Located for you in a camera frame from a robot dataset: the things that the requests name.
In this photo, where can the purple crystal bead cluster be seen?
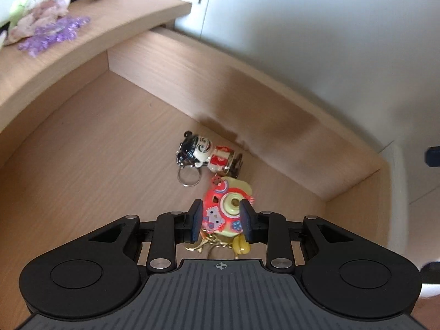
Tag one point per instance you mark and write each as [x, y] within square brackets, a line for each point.
[64, 29]

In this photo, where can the black-haired doll keychain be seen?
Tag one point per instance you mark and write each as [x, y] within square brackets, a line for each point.
[196, 151]

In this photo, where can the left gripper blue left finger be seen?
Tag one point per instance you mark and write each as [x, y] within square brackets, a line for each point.
[196, 218]

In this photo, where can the pink white plush toy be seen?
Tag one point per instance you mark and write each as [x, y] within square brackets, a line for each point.
[31, 15]

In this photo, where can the red yellow toy camera keychain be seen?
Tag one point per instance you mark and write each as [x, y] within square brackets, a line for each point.
[221, 226]

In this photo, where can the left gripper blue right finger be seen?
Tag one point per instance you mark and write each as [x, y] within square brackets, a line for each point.
[250, 222]

